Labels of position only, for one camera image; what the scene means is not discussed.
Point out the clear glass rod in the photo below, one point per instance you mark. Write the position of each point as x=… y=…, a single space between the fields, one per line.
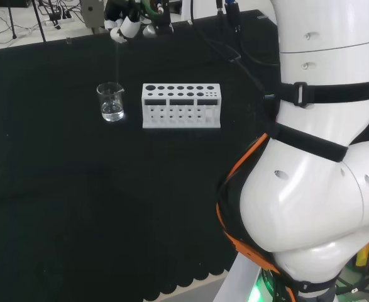
x=117 y=63

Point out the black bench cloth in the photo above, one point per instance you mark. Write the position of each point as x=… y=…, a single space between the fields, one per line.
x=108 y=188

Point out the glass beaker with water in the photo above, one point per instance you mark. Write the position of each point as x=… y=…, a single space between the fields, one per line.
x=111 y=108

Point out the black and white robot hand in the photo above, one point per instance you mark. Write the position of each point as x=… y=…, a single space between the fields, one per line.
x=130 y=26

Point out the white test tube rack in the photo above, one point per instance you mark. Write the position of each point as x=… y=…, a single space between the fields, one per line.
x=180 y=108

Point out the grey metal box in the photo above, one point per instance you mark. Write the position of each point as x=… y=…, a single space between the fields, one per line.
x=91 y=14

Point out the small clear clip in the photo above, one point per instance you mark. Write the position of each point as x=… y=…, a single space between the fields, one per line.
x=68 y=40

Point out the black tripod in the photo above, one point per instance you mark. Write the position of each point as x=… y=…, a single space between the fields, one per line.
x=12 y=19
x=39 y=22

